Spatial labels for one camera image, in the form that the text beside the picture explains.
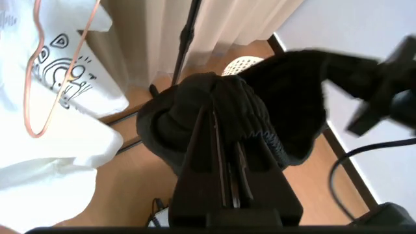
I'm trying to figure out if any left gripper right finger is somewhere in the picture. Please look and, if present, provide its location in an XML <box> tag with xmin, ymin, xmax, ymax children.
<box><xmin>228</xmin><ymin>136</ymin><xmax>304</xmax><ymax>227</ymax></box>

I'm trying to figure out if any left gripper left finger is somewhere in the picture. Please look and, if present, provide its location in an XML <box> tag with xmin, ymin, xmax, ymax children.
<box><xmin>168</xmin><ymin>103</ymin><xmax>233</xmax><ymax>228</ymax></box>

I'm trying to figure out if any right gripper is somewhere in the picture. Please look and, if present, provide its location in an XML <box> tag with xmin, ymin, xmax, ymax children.
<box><xmin>324</xmin><ymin>35</ymin><xmax>416</xmax><ymax>137</ymax></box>

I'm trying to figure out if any black garment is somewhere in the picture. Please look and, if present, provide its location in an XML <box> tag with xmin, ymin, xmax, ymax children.
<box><xmin>135</xmin><ymin>49</ymin><xmax>329</xmax><ymax>176</ymax></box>

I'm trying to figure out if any white printed t-shirt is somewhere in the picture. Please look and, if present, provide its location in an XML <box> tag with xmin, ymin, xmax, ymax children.
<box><xmin>0</xmin><ymin>0</ymin><xmax>130</xmax><ymax>233</ymax></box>

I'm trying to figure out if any pink clothes hanger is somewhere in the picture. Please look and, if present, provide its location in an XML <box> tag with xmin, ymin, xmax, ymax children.
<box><xmin>23</xmin><ymin>0</ymin><xmax>101</xmax><ymax>139</ymax></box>

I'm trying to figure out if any white laundry basket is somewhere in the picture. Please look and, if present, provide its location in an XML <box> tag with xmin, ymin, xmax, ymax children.
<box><xmin>221</xmin><ymin>55</ymin><xmax>265</xmax><ymax>77</ymax></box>

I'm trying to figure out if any black clothes rack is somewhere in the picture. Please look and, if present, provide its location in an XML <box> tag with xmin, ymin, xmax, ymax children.
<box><xmin>99</xmin><ymin>0</ymin><xmax>202</xmax><ymax>155</ymax></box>

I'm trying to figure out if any beige curtain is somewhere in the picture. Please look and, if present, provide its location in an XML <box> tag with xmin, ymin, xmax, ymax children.
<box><xmin>77</xmin><ymin>0</ymin><xmax>306</xmax><ymax>95</ymax></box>

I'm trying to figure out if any black cable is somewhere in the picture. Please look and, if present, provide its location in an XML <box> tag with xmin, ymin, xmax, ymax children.
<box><xmin>328</xmin><ymin>138</ymin><xmax>416</xmax><ymax>222</ymax></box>

